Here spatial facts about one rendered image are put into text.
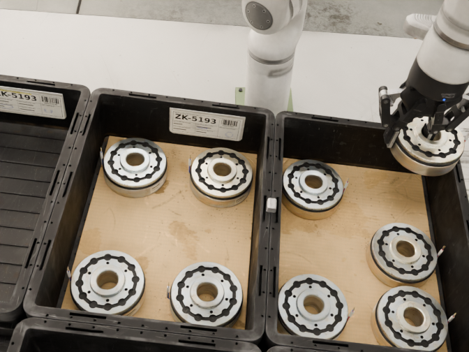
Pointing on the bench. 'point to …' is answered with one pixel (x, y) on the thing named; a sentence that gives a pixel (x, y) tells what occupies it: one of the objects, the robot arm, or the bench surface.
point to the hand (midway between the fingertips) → (407, 136)
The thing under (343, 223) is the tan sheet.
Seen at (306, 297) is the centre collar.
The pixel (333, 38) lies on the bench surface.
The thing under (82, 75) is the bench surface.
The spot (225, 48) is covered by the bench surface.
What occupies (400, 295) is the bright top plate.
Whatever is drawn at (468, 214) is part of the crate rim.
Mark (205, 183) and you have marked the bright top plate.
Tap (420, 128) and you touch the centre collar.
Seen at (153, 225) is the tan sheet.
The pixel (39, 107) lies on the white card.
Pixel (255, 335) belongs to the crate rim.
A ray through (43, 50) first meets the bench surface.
